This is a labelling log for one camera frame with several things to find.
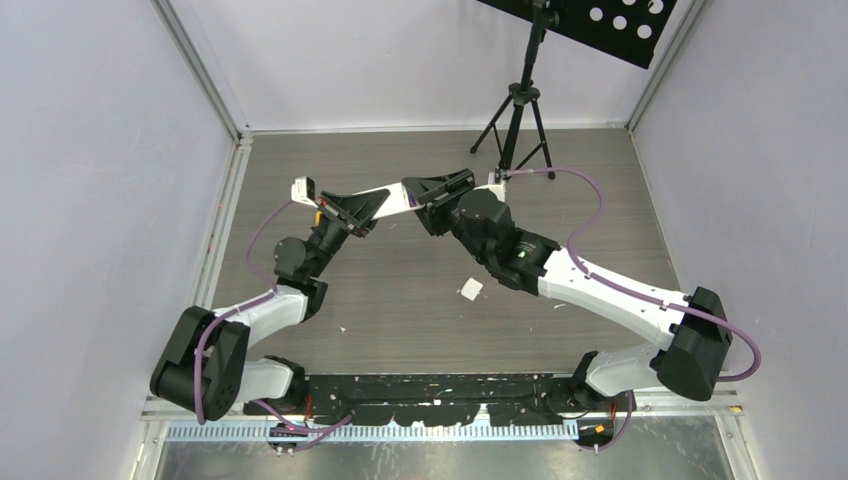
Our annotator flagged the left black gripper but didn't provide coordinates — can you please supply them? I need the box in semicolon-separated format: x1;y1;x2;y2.
308;190;392;279

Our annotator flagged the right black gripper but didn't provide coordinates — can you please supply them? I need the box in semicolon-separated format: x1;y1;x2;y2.
403;168;491;265

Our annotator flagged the white remote control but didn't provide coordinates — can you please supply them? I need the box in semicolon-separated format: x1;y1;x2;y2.
372;182;422;220

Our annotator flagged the white battery cover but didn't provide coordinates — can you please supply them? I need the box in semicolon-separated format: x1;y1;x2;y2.
457;278;483;301

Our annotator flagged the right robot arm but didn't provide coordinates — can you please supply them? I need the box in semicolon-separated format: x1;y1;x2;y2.
401;170;733;411

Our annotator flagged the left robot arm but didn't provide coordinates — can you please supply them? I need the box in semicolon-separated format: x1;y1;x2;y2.
150;177;411;424

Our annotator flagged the black tripod stand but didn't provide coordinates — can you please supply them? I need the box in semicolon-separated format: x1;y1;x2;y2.
469;1;559;180

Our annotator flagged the black perforated board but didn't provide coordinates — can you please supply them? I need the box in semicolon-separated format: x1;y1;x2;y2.
482;0;677;69

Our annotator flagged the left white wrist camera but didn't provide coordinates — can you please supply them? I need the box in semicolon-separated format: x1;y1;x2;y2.
290;176;317;208

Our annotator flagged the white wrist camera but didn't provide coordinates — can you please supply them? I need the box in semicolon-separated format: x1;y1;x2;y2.
475;170;507;203
290;176;317;208

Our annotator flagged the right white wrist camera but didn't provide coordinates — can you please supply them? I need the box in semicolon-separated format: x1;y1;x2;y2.
475;170;507;203

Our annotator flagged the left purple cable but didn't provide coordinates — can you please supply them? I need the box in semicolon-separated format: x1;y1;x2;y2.
193;198;352;452

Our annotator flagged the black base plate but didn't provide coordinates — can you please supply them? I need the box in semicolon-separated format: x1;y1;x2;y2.
244;373;632;427

